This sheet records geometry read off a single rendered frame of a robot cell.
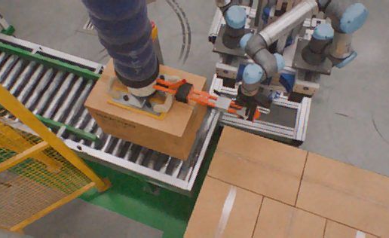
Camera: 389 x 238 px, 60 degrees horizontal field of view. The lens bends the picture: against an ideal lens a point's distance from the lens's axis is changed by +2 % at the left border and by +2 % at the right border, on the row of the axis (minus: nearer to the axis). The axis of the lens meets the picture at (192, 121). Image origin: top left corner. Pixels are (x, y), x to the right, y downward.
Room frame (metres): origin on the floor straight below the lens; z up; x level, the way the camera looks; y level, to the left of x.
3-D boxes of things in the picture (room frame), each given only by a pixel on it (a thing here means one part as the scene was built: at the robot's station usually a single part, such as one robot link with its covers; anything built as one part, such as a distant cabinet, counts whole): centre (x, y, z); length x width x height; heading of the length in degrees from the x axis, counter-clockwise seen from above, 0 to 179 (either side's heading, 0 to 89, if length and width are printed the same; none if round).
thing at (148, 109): (0.93, 0.29, 1.11); 0.34 x 0.10 x 0.05; 64
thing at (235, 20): (1.35, -0.31, 1.20); 0.13 x 0.12 x 0.14; 9
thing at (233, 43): (1.35, -0.31, 1.09); 0.15 x 0.15 x 0.10
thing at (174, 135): (1.01, 0.25, 0.89); 0.60 x 0.40 x 0.40; 64
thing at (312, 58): (1.16, -0.77, 1.09); 0.15 x 0.15 x 0.10
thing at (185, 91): (0.90, 0.03, 1.21); 0.10 x 0.08 x 0.06; 154
